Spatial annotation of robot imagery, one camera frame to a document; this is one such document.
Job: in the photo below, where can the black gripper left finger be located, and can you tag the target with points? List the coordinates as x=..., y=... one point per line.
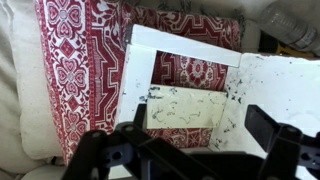
x=100, y=156

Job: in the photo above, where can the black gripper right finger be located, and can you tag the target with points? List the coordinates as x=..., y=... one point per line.
x=286, y=150

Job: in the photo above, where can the white wooden chair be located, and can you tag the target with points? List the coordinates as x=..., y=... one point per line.
x=286, y=90

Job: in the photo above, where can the beige fabric sofa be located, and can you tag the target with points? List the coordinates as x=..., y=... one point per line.
x=20, y=83

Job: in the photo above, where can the red patterned folded blanket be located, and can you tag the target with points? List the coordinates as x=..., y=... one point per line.
x=86, y=66

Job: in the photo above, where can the yellow black hand tool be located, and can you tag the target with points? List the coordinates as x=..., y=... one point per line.
x=283, y=50

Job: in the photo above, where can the clear plastic bottle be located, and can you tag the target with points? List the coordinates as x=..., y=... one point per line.
x=286, y=28

